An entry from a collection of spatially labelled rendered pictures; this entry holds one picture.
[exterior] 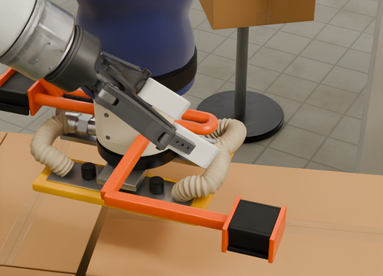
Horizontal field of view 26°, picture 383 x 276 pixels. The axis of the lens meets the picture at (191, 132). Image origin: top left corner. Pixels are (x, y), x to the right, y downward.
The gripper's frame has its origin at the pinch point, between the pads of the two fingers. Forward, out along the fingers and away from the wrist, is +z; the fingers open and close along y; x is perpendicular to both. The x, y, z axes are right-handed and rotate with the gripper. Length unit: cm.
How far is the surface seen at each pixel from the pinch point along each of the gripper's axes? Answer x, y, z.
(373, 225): -7, -38, 68
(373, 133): -1, -122, 119
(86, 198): -33, -44, 15
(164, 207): -18.7, -21.0, 16.2
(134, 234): -37, -49, 31
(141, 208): -21.5, -22.9, 14.0
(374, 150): -5, -123, 124
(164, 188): -23, -41, 25
